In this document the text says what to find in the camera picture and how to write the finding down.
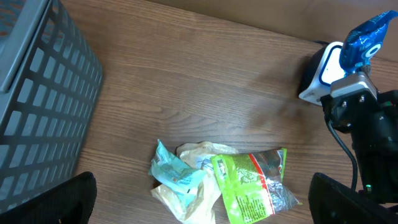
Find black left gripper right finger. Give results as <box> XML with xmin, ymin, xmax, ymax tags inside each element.
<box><xmin>308</xmin><ymin>172</ymin><xmax>397</xmax><ymax>224</ymax></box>

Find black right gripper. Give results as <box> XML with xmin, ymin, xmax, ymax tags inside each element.
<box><xmin>320</xmin><ymin>89</ymin><xmax>397</xmax><ymax>146</ymax></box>

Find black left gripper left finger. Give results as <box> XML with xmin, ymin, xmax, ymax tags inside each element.
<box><xmin>1</xmin><ymin>172</ymin><xmax>97</xmax><ymax>224</ymax></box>

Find blue Oreo cookie pack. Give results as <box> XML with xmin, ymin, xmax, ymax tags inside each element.
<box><xmin>339</xmin><ymin>10</ymin><xmax>397</xmax><ymax>74</ymax></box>

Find green snack bag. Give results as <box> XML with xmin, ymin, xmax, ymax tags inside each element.
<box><xmin>211</xmin><ymin>148</ymin><xmax>300</xmax><ymax>224</ymax></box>

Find teal wrapper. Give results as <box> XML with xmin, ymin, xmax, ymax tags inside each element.
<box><xmin>149</xmin><ymin>139</ymin><xmax>206</xmax><ymax>207</ymax></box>

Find beige snack bag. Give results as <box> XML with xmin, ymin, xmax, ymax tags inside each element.
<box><xmin>150</xmin><ymin>141</ymin><xmax>239</xmax><ymax>224</ymax></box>

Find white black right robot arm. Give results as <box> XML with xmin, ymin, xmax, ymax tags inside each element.
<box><xmin>320</xmin><ymin>89</ymin><xmax>397</xmax><ymax>203</ymax></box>

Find grey plastic mesh basket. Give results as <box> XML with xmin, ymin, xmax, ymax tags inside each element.
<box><xmin>1</xmin><ymin>0</ymin><xmax>103</xmax><ymax>212</ymax></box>

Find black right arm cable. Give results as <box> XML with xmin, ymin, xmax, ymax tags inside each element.
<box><xmin>325</xmin><ymin>116</ymin><xmax>359</xmax><ymax>192</ymax></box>

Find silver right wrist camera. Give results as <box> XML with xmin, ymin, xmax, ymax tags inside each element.
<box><xmin>330</xmin><ymin>72</ymin><xmax>377</xmax><ymax>99</ymax></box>

